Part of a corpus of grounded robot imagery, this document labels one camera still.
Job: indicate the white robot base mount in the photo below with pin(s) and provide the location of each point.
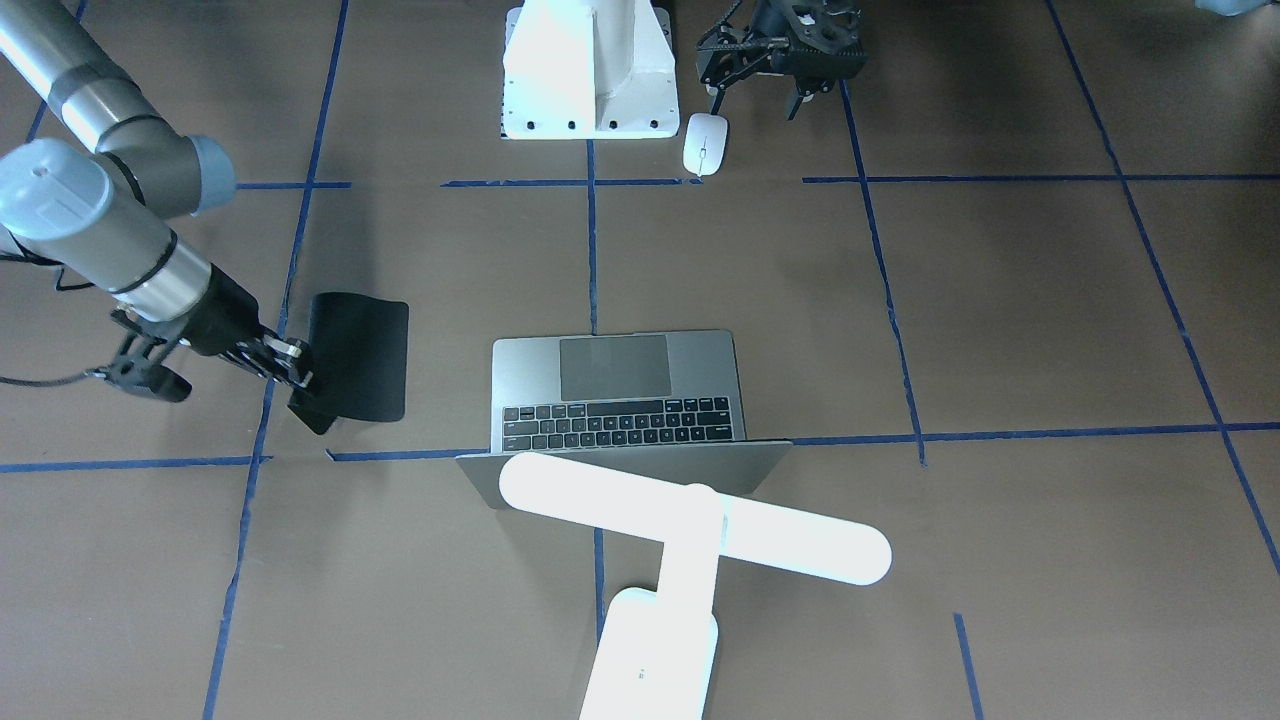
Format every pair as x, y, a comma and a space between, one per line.
583, 70

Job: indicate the black camera on bracket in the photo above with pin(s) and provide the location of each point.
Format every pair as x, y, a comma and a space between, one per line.
138, 368

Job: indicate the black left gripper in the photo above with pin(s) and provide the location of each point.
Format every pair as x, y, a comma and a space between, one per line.
727, 60

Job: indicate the white computer mouse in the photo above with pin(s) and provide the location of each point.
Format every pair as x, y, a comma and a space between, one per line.
705, 141

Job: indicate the black mouse pad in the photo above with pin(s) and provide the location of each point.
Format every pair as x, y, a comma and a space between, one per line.
359, 345

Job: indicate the grey laptop computer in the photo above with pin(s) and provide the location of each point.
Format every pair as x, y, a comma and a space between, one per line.
666, 405

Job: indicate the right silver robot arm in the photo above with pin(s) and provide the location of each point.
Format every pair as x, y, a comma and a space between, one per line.
102, 208

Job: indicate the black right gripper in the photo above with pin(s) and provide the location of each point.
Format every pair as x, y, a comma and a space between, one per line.
224, 317

